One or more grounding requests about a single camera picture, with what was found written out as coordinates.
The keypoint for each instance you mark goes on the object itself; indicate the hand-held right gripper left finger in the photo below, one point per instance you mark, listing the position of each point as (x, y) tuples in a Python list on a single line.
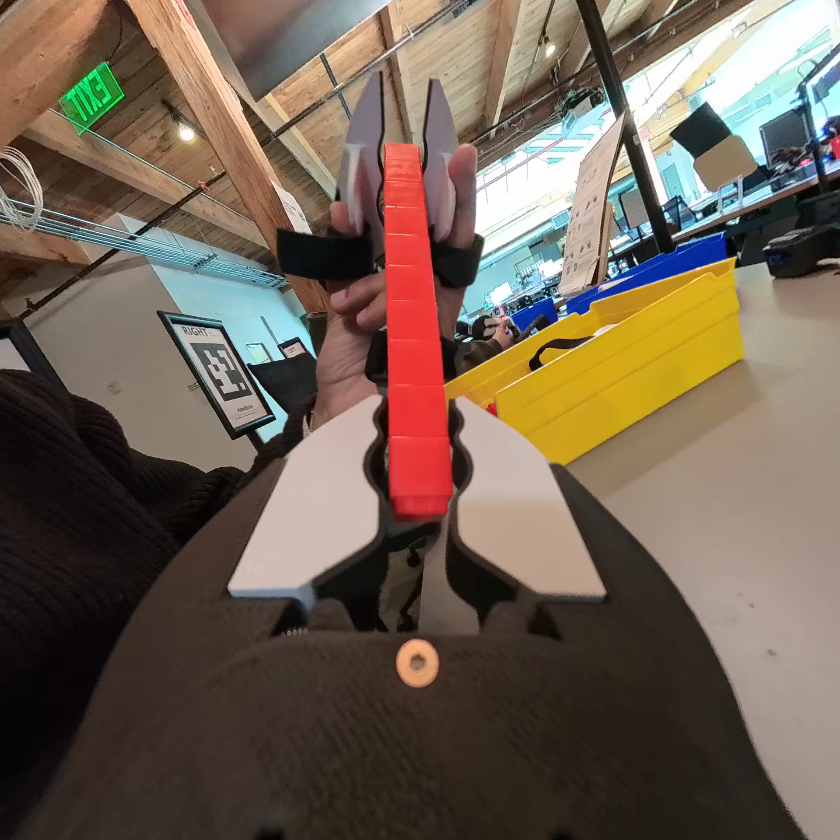
[(308, 518)]

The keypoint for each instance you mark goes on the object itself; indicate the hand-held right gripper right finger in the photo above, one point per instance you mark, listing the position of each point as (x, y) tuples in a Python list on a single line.
[(525, 525)]

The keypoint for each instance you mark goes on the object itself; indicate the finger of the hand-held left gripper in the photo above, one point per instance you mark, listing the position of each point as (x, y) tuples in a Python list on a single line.
[(441, 144), (364, 131)]

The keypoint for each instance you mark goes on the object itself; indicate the red snap cube stick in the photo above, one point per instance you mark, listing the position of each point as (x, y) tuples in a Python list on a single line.
[(420, 328)]

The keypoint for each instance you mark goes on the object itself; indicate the yellow storage bin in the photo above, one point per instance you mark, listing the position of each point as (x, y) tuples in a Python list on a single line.
[(623, 367)]

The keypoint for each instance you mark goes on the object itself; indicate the small framed sign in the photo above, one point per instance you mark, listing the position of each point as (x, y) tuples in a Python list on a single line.
[(292, 348)]

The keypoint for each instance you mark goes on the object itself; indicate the black chair back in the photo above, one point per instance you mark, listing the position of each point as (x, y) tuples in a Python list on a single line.
[(282, 387)]

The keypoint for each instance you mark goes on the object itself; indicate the framed marker sign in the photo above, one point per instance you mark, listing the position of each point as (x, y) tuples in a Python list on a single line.
[(220, 367)]

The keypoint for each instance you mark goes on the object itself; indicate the cardboard sheet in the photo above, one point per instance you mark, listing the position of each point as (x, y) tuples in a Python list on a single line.
[(590, 210)]

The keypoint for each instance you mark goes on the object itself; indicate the black pole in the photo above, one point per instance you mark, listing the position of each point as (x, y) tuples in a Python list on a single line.
[(623, 118)]

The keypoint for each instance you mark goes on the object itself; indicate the blue storage bin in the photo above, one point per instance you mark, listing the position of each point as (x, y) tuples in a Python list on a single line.
[(656, 269), (535, 315)]

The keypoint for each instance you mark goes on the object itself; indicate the green exit sign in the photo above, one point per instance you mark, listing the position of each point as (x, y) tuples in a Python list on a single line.
[(92, 98)]

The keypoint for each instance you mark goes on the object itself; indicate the black panel with cardboard board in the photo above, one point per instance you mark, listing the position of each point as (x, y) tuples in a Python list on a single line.
[(715, 151)]

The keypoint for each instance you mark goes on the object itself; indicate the long wooden desk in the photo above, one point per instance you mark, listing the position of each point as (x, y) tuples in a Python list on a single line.
[(754, 210)]

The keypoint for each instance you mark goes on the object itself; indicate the black device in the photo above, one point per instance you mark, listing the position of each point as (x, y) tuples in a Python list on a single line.
[(800, 253)]

